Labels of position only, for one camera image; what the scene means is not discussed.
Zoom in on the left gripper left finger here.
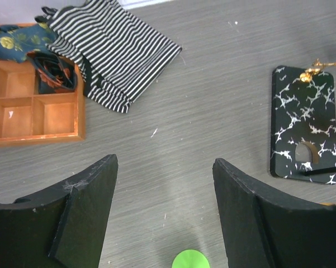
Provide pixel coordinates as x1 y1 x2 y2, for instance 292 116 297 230
0 154 119 267

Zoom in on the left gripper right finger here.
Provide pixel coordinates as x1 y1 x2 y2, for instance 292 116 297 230
212 158 336 267

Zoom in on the green plastic goblet front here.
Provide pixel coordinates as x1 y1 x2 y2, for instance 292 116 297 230
171 249 210 268

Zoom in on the gold wine glass rack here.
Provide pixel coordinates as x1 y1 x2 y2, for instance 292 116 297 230
270 60 336 185

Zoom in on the orange wooden compartment tray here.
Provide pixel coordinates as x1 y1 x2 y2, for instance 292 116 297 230
0 23 86 148

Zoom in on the dark orange crumpled cloth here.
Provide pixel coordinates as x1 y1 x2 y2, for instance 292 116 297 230
26 51 77 94

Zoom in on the striped black white cloth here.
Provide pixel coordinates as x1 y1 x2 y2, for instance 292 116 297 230
35 0 182 113

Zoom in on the blue patterned cloth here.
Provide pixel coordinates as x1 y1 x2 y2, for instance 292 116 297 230
0 23 57 63

